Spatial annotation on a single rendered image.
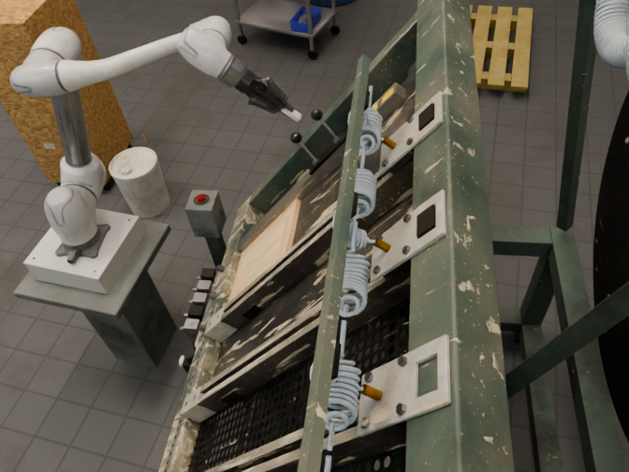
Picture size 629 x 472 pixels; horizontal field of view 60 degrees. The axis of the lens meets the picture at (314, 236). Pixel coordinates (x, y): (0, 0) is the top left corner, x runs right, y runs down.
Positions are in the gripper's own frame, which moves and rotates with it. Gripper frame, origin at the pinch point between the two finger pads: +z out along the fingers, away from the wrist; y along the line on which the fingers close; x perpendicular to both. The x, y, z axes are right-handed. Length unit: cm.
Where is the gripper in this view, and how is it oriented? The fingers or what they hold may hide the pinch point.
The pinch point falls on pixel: (291, 112)
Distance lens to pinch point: 186.7
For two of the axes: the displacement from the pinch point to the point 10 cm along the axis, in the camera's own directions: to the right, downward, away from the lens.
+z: 8.0, 4.8, 3.7
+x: -1.8, 7.8, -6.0
